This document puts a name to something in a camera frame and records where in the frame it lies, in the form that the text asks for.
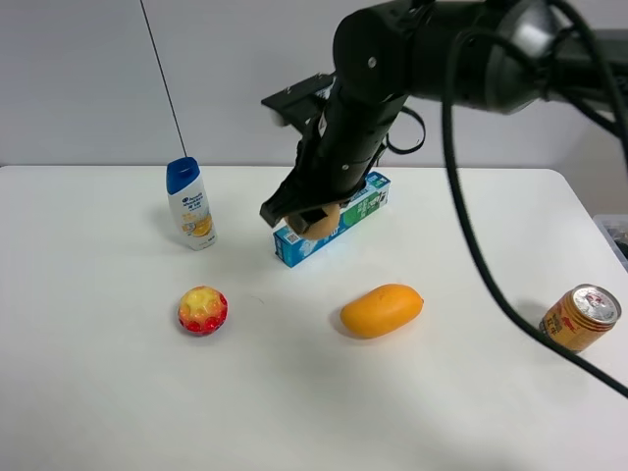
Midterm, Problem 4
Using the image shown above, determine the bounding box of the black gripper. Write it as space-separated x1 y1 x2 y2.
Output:
259 82 407 232

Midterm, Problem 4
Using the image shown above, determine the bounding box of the brown round potato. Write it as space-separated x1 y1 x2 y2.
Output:
285 204 340 240

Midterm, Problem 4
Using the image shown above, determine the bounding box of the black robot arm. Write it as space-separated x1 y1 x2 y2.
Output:
260 1 627 232

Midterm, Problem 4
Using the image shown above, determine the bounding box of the blue green toothpaste box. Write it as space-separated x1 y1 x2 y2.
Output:
273 171 391 268

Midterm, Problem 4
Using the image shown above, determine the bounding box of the white blue shampoo bottle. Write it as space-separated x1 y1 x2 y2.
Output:
166 157 217 250

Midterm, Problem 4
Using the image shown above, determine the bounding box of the orange mango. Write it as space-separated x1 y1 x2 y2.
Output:
340 284 424 339

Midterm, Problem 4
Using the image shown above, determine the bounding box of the red yellow bumpy ball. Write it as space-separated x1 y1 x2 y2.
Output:
178 286 228 336

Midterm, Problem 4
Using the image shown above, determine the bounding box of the gold red drink can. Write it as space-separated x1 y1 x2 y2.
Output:
539 284 622 353

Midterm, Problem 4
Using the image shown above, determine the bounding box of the grey storage bin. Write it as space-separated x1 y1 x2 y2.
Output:
593 214 628 269

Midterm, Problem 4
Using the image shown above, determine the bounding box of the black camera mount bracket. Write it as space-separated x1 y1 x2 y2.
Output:
261 73 336 134

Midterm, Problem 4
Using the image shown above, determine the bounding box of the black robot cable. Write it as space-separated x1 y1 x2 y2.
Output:
441 0 628 399

